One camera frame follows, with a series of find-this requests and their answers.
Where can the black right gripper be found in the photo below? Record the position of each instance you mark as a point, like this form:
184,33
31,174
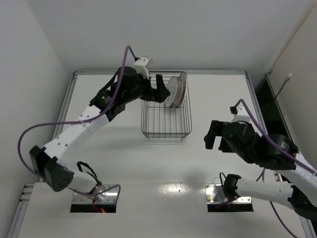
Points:
220,136

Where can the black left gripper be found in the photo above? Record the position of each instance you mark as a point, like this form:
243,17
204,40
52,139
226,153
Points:
150,89

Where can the white plate black line drawing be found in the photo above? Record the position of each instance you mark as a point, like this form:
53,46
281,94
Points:
172,88

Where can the teal rimmed plate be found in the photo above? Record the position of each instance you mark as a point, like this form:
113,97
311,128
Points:
180,91

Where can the orange sunburst plate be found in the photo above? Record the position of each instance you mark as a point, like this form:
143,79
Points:
182,80

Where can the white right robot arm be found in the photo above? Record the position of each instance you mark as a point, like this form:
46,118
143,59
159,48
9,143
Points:
284,181

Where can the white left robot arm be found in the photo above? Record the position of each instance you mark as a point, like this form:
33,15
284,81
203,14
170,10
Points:
52,162

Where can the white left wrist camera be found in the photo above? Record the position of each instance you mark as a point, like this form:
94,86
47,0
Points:
142,65

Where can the metal wire dish rack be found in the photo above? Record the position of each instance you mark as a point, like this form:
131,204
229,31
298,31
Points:
166,124

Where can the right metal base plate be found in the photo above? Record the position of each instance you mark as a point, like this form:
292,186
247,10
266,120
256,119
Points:
215,195

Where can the metal base plate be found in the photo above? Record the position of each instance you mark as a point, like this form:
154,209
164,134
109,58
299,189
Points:
105,194
215,195

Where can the black wall cable white plug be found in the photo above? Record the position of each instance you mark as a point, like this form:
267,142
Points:
287,78

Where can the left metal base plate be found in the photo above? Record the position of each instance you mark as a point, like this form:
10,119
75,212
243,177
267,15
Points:
105,194

